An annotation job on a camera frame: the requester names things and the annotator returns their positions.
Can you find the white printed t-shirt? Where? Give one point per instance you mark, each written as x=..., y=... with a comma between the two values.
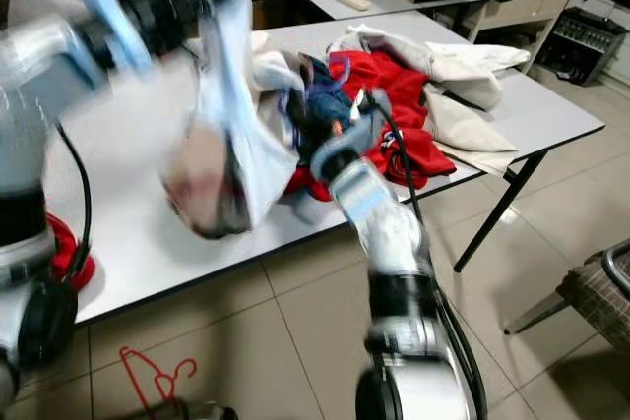
x=241, y=135

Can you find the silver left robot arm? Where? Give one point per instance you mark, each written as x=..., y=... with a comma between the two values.
x=49, y=66

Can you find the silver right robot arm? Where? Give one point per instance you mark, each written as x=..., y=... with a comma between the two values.
x=394, y=233

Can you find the blue plastic hanger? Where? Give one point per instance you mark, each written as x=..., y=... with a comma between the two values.
x=331, y=66

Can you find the blue denim garment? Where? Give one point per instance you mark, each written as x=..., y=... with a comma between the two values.
x=330, y=95

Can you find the grey pillow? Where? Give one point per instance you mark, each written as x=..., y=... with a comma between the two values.
x=39, y=2

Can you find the white remote control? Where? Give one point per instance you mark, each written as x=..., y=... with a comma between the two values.
x=354, y=1

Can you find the cream garment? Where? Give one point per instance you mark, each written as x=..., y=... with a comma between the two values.
x=463, y=66

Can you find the grey table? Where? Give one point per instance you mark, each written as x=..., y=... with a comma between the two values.
x=157, y=243

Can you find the white low shelf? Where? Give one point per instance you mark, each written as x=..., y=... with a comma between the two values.
x=532, y=2

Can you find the black audio mixer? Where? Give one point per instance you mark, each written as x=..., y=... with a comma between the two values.
x=581, y=41

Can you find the brown wicker chair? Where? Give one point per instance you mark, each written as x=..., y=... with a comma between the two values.
x=596, y=292

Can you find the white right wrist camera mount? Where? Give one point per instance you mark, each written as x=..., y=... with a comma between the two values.
x=345, y=150

